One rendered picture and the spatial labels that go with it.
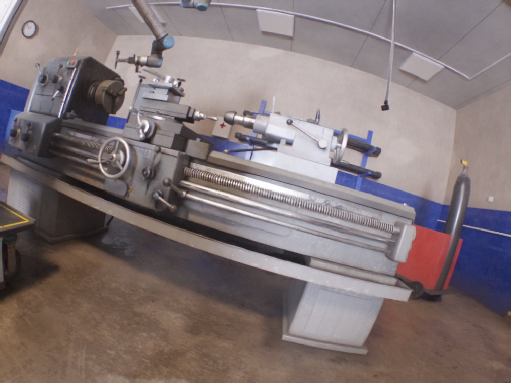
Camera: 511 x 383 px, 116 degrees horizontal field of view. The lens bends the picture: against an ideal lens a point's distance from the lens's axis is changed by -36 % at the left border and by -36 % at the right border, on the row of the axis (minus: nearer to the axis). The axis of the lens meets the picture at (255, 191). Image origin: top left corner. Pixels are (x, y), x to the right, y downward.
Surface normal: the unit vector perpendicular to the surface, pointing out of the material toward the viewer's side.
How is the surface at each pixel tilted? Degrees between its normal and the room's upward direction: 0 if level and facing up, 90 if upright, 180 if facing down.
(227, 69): 90
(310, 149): 66
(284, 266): 90
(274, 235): 90
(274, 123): 87
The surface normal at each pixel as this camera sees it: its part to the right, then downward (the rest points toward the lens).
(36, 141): -0.11, 0.01
